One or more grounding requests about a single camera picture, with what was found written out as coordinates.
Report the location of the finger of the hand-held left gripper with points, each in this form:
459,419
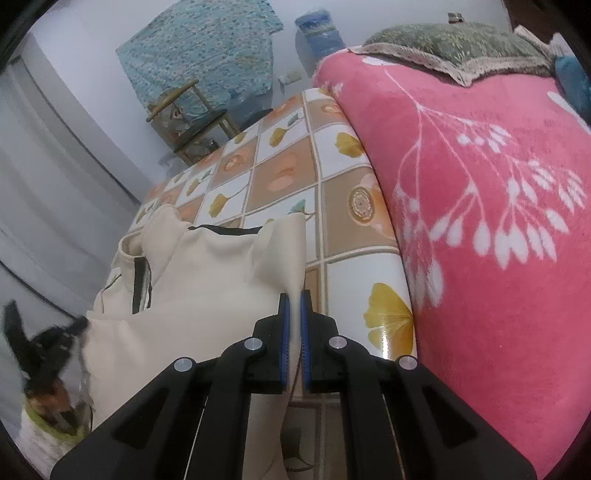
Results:
76,325
14,325

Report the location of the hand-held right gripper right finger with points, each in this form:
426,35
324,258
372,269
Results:
304,332

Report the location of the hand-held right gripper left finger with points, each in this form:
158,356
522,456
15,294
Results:
286,332

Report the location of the cream zip jacket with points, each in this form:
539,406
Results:
207,286

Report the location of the person's left forearm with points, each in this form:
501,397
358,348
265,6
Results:
41,438

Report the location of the person's left hand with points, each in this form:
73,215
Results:
46,399

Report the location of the tile patterned bed sheet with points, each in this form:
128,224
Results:
286,184

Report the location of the pink floral blanket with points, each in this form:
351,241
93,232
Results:
485,300

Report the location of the wooden chair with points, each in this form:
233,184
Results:
194,124

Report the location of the blue water bottle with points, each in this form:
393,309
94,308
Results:
318,34

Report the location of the green fringed pillow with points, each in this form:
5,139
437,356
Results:
452,46

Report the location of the blue floral cloth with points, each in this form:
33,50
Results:
572,78

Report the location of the white cloth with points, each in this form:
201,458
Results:
538,39

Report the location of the blue patterned wall cloth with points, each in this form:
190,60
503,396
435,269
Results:
198,50

